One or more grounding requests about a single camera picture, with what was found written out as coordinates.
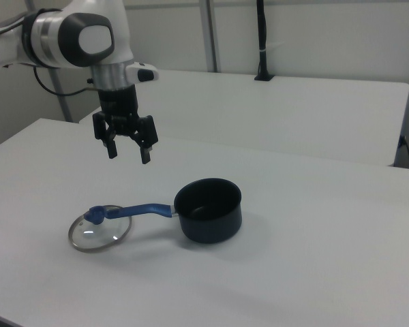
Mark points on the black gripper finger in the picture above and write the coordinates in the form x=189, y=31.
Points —
x=146, y=136
x=110, y=146

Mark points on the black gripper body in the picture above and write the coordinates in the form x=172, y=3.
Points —
x=118, y=102

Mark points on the glass lid with blue knob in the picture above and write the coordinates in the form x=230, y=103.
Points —
x=95, y=214

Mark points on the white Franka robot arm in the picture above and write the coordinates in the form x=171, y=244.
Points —
x=99, y=20

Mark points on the white side table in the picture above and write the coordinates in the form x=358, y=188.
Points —
x=259, y=119

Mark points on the black pole with base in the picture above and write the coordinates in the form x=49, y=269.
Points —
x=260, y=27

